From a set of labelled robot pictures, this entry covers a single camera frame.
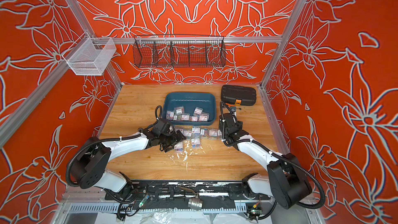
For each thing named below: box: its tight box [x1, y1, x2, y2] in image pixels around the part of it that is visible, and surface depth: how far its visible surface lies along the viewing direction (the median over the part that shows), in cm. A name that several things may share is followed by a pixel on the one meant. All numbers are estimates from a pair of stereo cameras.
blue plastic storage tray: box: [162, 91, 217, 126], surface depth 103 cm
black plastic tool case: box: [220, 84, 257, 106], surface depth 109 cm
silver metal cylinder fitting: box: [187, 197, 204, 212], surface depth 68 cm
